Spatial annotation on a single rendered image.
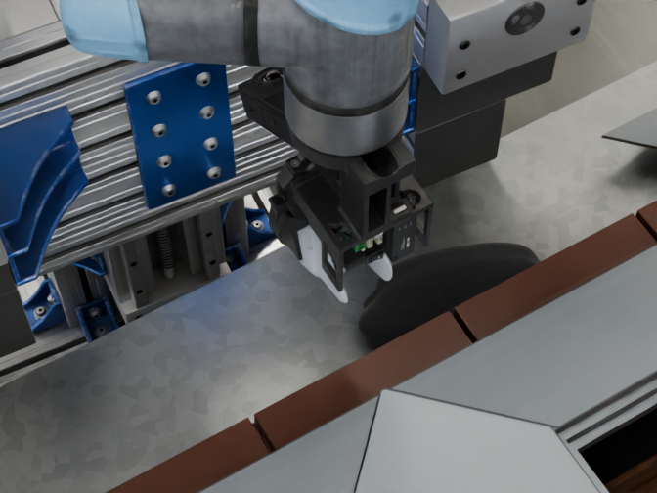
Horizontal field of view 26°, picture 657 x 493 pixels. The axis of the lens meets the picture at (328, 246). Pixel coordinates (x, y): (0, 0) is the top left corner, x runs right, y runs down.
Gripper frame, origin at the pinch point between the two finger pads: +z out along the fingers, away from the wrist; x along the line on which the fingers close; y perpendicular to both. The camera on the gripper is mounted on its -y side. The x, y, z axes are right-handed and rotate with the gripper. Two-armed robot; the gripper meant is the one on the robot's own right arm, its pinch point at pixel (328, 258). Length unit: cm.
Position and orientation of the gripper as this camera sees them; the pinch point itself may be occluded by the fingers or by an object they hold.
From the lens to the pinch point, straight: 104.8
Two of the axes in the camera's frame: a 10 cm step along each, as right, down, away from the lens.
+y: 5.1, 7.3, -4.6
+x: 8.6, -4.3, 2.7
